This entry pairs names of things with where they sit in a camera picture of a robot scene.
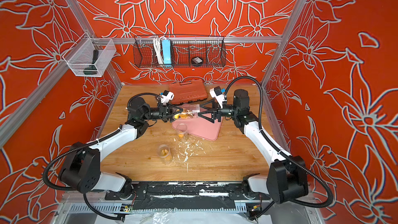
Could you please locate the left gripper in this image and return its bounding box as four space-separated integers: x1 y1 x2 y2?
141 106 184 124

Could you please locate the clear cookie jar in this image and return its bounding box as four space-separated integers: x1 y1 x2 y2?
180 104 200 119
157 144 173 164
176 123 188 141

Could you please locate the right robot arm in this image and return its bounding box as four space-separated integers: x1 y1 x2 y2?
198 87 333 208

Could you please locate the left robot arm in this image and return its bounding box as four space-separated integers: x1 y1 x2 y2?
42 93 183 199

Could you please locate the clear cookie jar front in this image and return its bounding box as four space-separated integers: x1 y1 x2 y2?
157 144 173 164

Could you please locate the pink plastic tray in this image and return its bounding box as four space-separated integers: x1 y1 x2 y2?
172 117 221 141

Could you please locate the orange tool case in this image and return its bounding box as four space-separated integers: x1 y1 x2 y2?
169 79 208 105

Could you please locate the small black box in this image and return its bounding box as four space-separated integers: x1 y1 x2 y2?
191 57 204 67

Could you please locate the light blue box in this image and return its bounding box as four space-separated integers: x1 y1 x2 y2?
162 39 172 67

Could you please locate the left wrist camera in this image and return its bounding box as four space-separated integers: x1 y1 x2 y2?
160 90 174 106

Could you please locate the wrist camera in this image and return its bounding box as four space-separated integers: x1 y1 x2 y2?
209 86 227 108
160 90 174 106

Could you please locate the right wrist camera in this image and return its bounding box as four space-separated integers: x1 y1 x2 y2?
209 86 227 108

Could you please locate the black wire wall basket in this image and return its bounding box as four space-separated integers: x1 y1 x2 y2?
133 34 227 68

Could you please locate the white coiled cable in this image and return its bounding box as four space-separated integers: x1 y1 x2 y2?
153 37 164 65

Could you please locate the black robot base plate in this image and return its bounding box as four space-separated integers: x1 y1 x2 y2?
105 181 270 213

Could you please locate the clear acrylic wall box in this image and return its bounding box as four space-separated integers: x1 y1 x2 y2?
62 35 116 77

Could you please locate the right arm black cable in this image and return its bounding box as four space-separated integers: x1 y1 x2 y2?
224 76 334 208

